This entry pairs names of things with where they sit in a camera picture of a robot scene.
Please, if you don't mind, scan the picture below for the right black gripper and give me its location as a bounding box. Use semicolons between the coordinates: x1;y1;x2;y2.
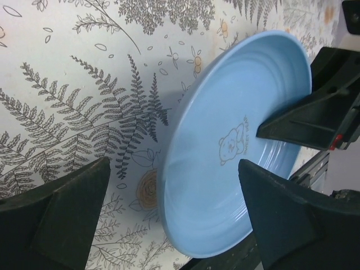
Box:
256;47;359;151

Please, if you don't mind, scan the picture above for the light blue ceramic plate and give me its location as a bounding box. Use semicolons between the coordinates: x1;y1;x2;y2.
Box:
156;30;312;258

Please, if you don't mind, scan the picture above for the floral patterned table mat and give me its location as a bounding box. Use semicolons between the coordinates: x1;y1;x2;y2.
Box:
1;1;341;269

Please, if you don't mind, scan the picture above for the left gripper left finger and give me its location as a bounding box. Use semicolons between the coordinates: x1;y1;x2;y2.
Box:
1;157;110;269

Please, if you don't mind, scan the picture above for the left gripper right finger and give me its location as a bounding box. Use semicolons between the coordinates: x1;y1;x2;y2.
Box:
238;159;359;269

